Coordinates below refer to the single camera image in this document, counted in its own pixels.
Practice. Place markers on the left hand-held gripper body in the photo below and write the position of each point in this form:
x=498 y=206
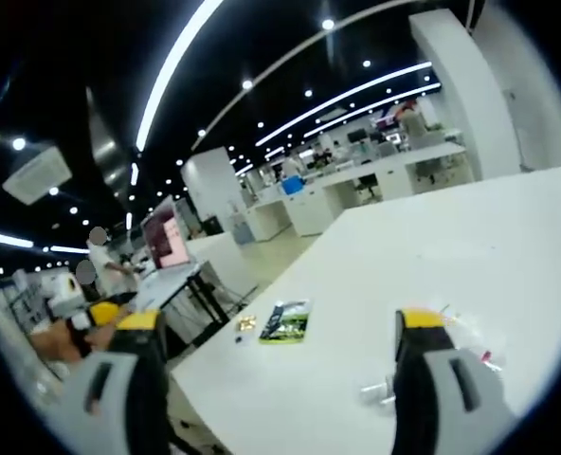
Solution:
x=64 y=296

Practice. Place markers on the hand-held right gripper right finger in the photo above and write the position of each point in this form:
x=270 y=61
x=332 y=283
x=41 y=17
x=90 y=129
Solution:
x=432 y=374

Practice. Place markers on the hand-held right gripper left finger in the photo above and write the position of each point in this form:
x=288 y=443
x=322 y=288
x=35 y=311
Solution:
x=119 y=379

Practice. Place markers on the person's left hand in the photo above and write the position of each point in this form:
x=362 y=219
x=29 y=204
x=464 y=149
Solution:
x=55 y=343

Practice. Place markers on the clear plastic bag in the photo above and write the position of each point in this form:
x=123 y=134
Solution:
x=475 y=332

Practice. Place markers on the white table with black legs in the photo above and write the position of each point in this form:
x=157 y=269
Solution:
x=176 y=284

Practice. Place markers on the pink display screen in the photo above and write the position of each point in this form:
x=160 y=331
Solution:
x=169 y=239

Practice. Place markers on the ceiling air conditioner unit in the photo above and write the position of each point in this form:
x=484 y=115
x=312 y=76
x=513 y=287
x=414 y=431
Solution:
x=36 y=175

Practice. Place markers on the small gold packet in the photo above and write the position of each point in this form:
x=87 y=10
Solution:
x=247 y=324

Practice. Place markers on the row of white office desks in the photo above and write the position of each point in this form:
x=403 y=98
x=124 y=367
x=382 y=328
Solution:
x=356 y=189

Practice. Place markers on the black office chair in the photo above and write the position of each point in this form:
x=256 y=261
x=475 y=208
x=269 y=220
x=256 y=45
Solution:
x=367 y=185

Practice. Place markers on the blue box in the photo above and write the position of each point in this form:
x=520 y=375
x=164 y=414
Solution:
x=292 y=186

